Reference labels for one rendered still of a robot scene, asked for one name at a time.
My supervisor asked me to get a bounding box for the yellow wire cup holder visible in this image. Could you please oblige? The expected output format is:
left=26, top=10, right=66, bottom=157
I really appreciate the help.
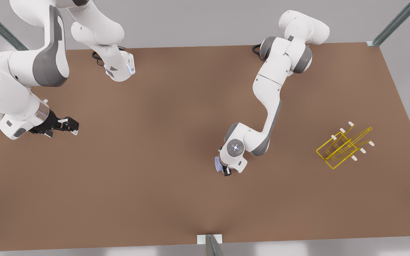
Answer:
left=316, top=122, right=375, bottom=170

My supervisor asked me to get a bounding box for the silver frame post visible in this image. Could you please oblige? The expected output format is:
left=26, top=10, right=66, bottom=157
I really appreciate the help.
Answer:
left=197, top=234, right=225, bottom=256
left=0, top=3, right=30, bottom=51
left=366, top=0, right=410, bottom=47

